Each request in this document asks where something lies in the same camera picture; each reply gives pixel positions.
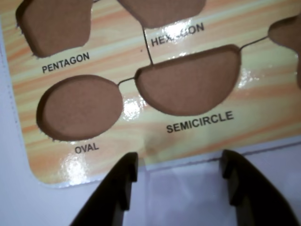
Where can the wooden shape puzzle board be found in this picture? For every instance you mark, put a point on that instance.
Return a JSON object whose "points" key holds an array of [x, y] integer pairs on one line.
{"points": [[141, 131]]}

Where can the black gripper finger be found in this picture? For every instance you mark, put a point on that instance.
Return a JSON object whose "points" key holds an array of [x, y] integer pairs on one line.
{"points": [[256, 200], [113, 188]]}

